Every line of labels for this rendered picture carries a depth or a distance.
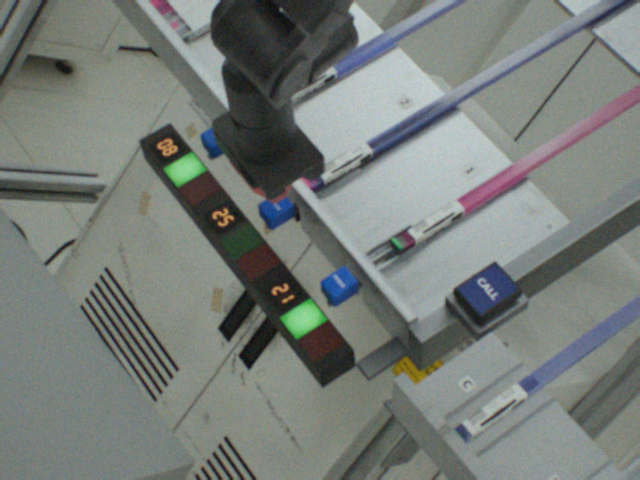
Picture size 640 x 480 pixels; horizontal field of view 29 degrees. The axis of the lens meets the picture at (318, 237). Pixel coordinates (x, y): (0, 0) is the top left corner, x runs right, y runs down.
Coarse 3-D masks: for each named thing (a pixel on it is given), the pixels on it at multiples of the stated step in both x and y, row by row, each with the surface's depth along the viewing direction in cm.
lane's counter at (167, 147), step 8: (168, 136) 132; (176, 136) 132; (152, 144) 132; (160, 144) 132; (168, 144) 132; (176, 144) 132; (160, 152) 131; (168, 152) 131; (176, 152) 131; (160, 160) 131; (168, 160) 131
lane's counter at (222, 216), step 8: (216, 208) 127; (224, 208) 127; (232, 208) 127; (208, 216) 127; (216, 216) 127; (224, 216) 127; (232, 216) 127; (240, 216) 127; (216, 224) 126; (224, 224) 126; (232, 224) 126; (216, 232) 126
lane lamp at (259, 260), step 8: (256, 248) 124; (264, 248) 124; (248, 256) 124; (256, 256) 124; (264, 256) 124; (272, 256) 124; (240, 264) 123; (248, 264) 123; (256, 264) 123; (264, 264) 123; (272, 264) 123; (248, 272) 123; (256, 272) 123
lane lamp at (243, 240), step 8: (248, 224) 126; (240, 232) 125; (248, 232) 125; (256, 232) 125; (224, 240) 125; (232, 240) 125; (240, 240) 125; (248, 240) 125; (256, 240) 125; (232, 248) 125; (240, 248) 124; (248, 248) 124; (232, 256) 124; (240, 256) 124
